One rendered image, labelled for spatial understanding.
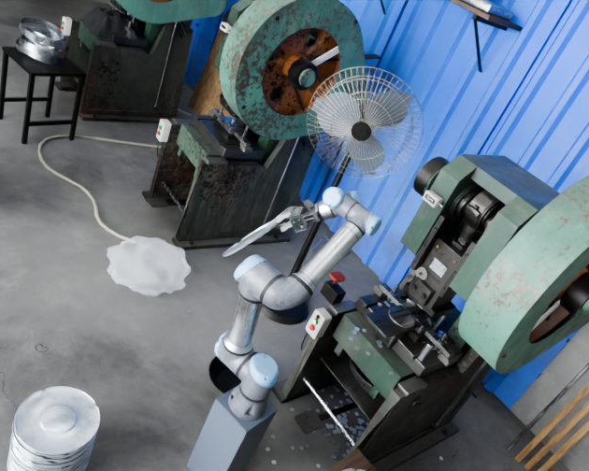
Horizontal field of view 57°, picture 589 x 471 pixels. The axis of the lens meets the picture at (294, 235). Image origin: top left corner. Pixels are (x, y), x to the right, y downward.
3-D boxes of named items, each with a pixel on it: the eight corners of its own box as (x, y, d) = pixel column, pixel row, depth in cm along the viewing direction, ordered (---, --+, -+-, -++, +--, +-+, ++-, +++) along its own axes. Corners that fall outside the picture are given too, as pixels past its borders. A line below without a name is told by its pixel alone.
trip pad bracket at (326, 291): (322, 323, 259) (338, 292, 249) (310, 309, 264) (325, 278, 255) (331, 321, 263) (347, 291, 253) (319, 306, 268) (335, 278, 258)
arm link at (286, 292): (284, 318, 169) (384, 212, 182) (259, 296, 174) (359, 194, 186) (289, 329, 180) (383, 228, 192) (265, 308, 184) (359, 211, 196)
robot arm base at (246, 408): (247, 427, 204) (255, 410, 199) (221, 399, 210) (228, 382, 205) (272, 408, 215) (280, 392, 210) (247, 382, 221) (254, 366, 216)
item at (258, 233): (239, 251, 201) (238, 249, 201) (213, 261, 226) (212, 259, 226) (294, 212, 215) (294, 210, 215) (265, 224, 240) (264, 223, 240)
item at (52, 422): (32, 468, 182) (33, 467, 182) (2, 403, 197) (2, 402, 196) (112, 435, 202) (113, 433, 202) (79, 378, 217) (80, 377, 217)
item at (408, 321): (373, 358, 231) (386, 335, 224) (352, 335, 239) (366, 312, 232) (409, 346, 247) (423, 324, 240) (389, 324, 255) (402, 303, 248)
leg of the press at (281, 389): (281, 405, 278) (352, 272, 233) (269, 387, 285) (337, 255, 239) (395, 363, 338) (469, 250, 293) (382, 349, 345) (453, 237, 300)
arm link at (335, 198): (353, 198, 185) (363, 204, 195) (329, 180, 189) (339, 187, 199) (340, 217, 186) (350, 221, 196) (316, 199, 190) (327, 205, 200)
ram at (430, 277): (424, 311, 230) (460, 258, 215) (400, 288, 238) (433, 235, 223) (448, 305, 241) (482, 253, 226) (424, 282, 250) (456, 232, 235)
